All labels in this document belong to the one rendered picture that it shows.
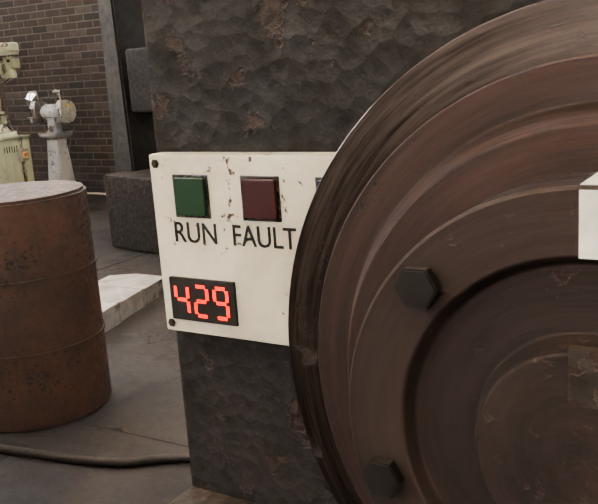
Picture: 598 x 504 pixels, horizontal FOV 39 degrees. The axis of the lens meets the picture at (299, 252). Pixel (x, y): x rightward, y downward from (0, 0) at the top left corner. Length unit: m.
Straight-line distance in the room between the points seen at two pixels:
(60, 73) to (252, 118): 8.85
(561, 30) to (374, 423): 0.25
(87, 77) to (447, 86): 8.85
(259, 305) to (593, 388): 0.43
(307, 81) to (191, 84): 0.13
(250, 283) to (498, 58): 0.37
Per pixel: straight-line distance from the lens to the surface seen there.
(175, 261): 0.86
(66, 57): 9.54
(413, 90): 0.55
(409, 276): 0.46
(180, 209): 0.83
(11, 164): 8.72
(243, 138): 0.80
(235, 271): 0.81
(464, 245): 0.46
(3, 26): 10.22
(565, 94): 0.50
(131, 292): 4.81
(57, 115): 9.17
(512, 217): 0.44
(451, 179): 0.50
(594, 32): 0.51
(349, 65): 0.74
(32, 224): 3.24
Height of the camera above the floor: 1.33
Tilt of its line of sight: 13 degrees down
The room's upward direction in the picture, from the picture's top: 4 degrees counter-clockwise
